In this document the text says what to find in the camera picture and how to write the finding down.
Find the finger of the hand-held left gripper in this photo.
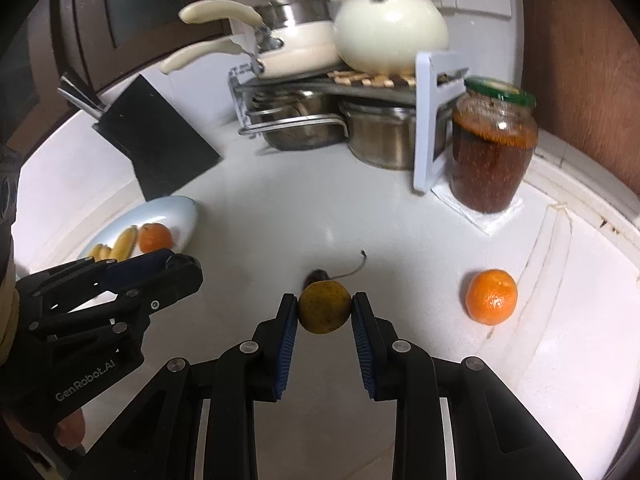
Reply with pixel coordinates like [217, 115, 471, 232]
[29, 255, 204, 342]
[16, 249, 174, 312]

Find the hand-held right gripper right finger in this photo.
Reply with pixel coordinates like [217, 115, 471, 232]
[351, 291, 586, 480]

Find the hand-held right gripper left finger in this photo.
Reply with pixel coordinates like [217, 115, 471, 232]
[75, 292, 300, 480]

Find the orange mandarin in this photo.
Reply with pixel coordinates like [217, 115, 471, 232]
[137, 222, 174, 254]
[465, 269, 518, 326]

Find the yellow-green pear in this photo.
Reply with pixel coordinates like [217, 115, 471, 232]
[298, 250, 368, 334]

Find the grey-blue oval plate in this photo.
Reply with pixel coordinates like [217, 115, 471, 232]
[75, 196, 199, 263]

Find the person's left hand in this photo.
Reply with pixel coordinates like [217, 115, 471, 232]
[53, 408, 88, 450]

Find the black knife block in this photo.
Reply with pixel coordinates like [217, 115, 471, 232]
[91, 74, 222, 202]

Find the white folded paper towel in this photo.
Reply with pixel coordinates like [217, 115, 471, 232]
[431, 182, 525, 235]

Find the glass jar with green lid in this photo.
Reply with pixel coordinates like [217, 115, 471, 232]
[450, 76, 540, 213]

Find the white two-tier pot rack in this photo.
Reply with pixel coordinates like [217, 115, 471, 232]
[229, 50, 473, 196]

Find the cream pan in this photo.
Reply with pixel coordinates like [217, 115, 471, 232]
[160, 24, 347, 79]

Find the wooden checkered trivet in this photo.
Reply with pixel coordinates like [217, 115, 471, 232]
[327, 71, 418, 90]

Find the cream lidded pot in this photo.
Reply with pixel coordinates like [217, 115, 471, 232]
[331, 0, 450, 73]

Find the grey-handled knife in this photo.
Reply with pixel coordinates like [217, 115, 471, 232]
[57, 87, 102, 117]
[61, 72, 108, 109]

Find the steel pot with long handle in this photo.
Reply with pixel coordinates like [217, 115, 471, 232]
[239, 89, 349, 152]

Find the cream-handled steel pan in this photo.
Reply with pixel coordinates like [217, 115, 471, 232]
[179, 0, 342, 28]

